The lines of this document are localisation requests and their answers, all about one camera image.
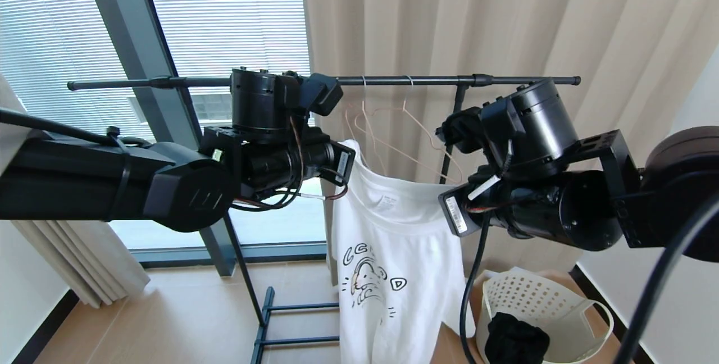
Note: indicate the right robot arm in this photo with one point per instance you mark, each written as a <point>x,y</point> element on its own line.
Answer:
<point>539,122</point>

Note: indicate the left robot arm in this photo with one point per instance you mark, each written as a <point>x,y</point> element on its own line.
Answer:
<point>168,195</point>

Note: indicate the white garment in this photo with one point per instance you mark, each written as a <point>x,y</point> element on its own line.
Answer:
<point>393,251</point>

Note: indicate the window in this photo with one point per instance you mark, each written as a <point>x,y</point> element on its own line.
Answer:
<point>129,16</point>

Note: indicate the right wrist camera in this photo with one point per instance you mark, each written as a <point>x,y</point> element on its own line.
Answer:
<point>460,128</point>

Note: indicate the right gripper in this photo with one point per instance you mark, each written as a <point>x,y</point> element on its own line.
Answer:
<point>561,212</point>

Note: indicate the white laundry basket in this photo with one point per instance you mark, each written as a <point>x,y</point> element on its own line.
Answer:
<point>533,296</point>

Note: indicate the black garment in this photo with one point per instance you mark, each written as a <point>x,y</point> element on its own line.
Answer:
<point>517,341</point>

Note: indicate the pink clothes hanger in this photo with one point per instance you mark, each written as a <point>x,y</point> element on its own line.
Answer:
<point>403,105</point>
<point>364,103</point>

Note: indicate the beige curtain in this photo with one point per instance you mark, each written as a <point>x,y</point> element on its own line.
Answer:
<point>84,263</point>
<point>449,16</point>

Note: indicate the black clothes rack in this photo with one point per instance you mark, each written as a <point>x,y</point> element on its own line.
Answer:
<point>180,81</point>

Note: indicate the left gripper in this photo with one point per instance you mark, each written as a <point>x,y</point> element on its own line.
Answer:
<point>281,162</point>

